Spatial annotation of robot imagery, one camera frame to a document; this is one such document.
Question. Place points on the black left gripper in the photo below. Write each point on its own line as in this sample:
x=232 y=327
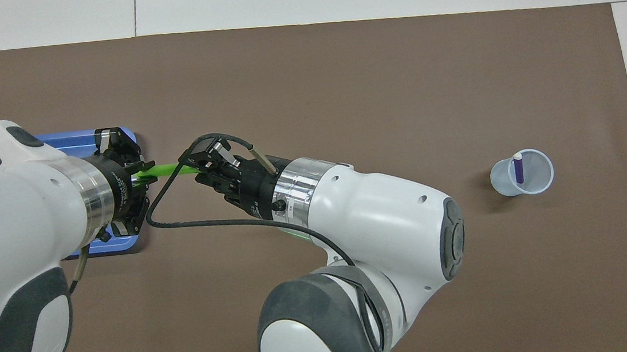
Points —
x=129 y=205

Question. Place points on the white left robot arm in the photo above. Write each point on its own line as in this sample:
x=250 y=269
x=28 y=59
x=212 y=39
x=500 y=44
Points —
x=7 y=217

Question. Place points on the brown table mat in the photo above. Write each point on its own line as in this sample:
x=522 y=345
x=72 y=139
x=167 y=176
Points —
x=305 y=85

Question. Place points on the blue plastic tray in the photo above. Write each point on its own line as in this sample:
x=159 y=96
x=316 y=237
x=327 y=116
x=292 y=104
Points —
x=68 y=139

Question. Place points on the purple highlighter pen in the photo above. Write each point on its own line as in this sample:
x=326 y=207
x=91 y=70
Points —
x=519 y=170

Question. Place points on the green highlighter pen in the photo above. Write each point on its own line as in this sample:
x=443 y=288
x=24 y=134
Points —
x=166 y=169

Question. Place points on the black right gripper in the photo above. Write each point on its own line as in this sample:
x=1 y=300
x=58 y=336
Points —
x=245 y=185

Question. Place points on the translucent plastic cup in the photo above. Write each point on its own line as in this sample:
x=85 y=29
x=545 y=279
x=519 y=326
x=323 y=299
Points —
x=501 y=181

